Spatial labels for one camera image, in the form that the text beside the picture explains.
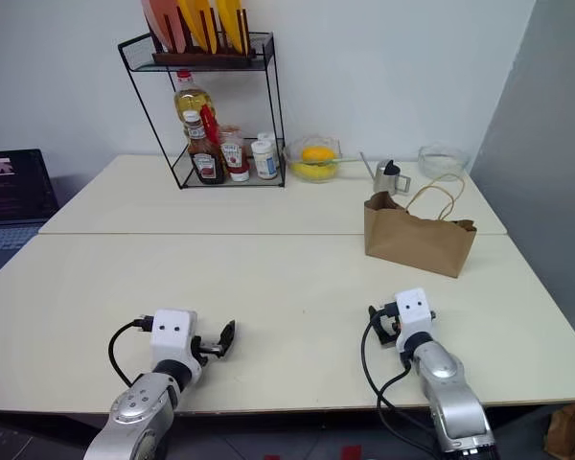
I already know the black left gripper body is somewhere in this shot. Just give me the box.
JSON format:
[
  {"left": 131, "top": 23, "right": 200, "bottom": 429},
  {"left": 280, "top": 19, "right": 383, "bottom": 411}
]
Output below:
[{"left": 191, "top": 335, "right": 222, "bottom": 365}]

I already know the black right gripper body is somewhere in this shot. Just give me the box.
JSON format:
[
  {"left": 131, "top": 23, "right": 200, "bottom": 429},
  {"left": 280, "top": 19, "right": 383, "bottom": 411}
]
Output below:
[{"left": 383, "top": 300, "right": 403, "bottom": 338}]

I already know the crumpled brown paper bag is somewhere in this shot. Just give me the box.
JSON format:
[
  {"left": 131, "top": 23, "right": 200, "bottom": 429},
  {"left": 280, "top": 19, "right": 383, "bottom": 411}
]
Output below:
[{"left": 542, "top": 402, "right": 575, "bottom": 460}]

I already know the steel oil pot black lid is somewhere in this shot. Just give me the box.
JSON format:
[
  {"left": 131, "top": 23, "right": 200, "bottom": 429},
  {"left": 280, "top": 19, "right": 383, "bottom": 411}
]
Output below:
[{"left": 359, "top": 151, "right": 414, "bottom": 197}]

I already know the empty clear glass bowl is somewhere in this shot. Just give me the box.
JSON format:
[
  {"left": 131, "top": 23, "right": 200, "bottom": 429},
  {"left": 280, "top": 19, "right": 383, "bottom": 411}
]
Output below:
[{"left": 417, "top": 142, "right": 471, "bottom": 181}]

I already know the orange yellow lemon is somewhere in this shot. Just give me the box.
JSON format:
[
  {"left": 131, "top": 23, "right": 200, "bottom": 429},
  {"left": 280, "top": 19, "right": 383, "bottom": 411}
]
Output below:
[{"left": 300, "top": 146, "right": 337, "bottom": 165}]

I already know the dark glass ketchup bottle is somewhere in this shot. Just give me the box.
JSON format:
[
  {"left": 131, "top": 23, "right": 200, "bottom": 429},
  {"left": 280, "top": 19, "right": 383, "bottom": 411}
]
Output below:
[{"left": 182, "top": 110, "right": 229, "bottom": 186}]

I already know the red squeeze ketchup bottle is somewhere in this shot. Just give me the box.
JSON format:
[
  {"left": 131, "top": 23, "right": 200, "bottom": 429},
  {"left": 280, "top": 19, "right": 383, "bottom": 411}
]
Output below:
[{"left": 218, "top": 125, "right": 252, "bottom": 183}]

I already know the white jar blue label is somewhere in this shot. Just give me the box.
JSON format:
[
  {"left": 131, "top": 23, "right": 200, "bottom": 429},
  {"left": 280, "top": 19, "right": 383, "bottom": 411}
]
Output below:
[{"left": 249, "top": 138, "right": 280, "bottom": 181}]

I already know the glass bowl with fruit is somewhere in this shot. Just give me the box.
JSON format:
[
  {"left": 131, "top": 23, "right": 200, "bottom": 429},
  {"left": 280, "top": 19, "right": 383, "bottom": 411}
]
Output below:
[{"left": 283, "top": 134, "right": 343, "bottom": 185}]

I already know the cooking oil bottle red cap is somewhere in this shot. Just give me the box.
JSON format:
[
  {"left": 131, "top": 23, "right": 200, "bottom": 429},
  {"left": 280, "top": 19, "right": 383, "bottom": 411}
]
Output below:
[{"left": 172, "top": 69, "right": 220, "bottom": 145}]

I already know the black laptop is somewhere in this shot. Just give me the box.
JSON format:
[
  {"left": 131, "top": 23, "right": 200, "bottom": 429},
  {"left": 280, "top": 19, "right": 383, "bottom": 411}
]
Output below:
[{"left": 0, "top": 148, "right": 61, "bottom": 280}]

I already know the dark wooden plate rack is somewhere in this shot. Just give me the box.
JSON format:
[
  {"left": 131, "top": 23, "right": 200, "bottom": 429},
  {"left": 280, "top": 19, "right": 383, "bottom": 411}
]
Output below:
[{"left": 148, "top": 9, "right": 259, "bottom": 69}]

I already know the yellow plate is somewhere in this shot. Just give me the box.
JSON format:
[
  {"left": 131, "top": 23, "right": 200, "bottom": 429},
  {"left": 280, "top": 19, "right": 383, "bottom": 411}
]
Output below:
[
  {"left": 175, "top": 0, "right": 220, "bottom": 55},
  {"left": 215, "top": 0, "right": 246, "bottom": 55}
]

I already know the pink plate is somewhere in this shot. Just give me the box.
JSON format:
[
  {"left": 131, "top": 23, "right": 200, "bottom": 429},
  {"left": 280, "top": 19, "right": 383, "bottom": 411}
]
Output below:
[{"left": 140, "top": 0, "right": 184, "bottom": 53}]

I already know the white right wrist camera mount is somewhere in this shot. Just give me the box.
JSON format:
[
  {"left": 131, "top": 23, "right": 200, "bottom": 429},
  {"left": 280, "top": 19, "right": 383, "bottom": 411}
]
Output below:
[{"left": 393, "top": 287, "right": 436, "bottom": 355}]

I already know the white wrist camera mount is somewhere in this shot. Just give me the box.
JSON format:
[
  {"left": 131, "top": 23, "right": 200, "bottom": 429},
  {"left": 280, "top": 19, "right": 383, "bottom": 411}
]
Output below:
[
  {"left": 149, "top": 309, "right": 199, "bottom": 366},
  {"left": 393, "top": 287, "right": 436, "bottom": 355}
]

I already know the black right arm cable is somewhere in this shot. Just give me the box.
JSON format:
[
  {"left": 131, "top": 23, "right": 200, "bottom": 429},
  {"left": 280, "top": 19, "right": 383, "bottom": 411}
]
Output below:
[{"left": 360, "top": 306, "right": 443, "bottom": 457}]

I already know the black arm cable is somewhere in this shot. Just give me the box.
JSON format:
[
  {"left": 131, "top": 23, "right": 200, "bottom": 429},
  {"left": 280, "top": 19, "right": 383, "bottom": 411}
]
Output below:
[
  {"left": 360, "top": 306, "right": 443, "bottom": 457},
  {"left": 107, "top": 312, "right": 155, "bottom": 387}
]

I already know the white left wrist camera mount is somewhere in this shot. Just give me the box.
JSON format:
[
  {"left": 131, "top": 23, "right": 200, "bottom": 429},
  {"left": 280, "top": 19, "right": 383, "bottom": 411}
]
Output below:
[{"left": 149, "top": 309, "right": 199, "bottom": 366}]

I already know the brown paper bag with handles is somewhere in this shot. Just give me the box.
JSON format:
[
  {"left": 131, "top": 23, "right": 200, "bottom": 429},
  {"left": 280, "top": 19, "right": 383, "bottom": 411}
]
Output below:
[{"left": 362, "top": 172, "right": 478, "bottom": 280}]

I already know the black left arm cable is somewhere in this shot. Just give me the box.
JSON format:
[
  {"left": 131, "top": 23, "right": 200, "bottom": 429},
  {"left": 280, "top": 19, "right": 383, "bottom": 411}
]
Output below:
[{"left": 107, "top": 312, "right": 155, "bottom": 387}]

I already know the black wire two-tier shelf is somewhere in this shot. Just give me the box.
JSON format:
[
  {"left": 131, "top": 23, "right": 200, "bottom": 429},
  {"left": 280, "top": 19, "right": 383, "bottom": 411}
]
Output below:
[{"left": 117, "top": 31, "right": 288, "bottom": 191}]

